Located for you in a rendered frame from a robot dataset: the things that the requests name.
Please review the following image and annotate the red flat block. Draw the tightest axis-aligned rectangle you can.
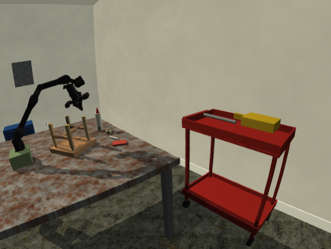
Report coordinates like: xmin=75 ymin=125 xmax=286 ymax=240
xmin=113 ymin=140 xmax=127 ymax=146

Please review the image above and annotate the beige cylinder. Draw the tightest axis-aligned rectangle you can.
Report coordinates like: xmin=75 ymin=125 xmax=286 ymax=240
xmin=95 ymin=108 xmax=103 ymax=131

